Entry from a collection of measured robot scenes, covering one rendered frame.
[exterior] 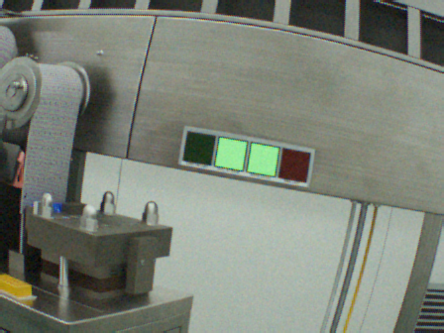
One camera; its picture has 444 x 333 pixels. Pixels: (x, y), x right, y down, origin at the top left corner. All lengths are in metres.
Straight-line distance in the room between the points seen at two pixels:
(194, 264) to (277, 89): 2.57
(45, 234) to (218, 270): 2.76
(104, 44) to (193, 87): 0.23
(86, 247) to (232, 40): 0.55
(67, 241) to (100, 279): 0.10
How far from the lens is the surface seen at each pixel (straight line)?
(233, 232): 4.58
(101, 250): 1.88
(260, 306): 4.58
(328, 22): 2.20
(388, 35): 2.17
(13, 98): 1.96
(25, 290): 1.72
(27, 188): 1.98
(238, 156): 2.14
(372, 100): 2.09
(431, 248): 2.23
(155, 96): 2.20
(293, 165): 2.11
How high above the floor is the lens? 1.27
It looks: 3 degrees down
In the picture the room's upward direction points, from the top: 9 degrees clockwise
